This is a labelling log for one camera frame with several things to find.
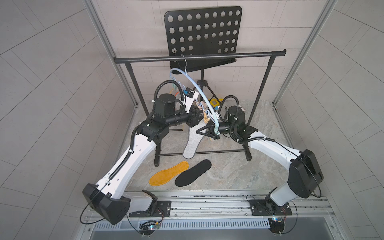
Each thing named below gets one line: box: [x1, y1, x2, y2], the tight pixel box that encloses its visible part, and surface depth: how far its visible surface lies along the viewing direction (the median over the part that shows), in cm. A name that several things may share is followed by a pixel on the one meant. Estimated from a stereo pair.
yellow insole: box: [149, 161, 189, 186], surface depth 84 cm
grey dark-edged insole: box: [182, 119, 207, 159], surface depth 70 cm
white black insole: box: [175, 159, 212, 187], surface depth 85 cm
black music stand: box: [164, 6, 242, 103], surface depth 70 cm
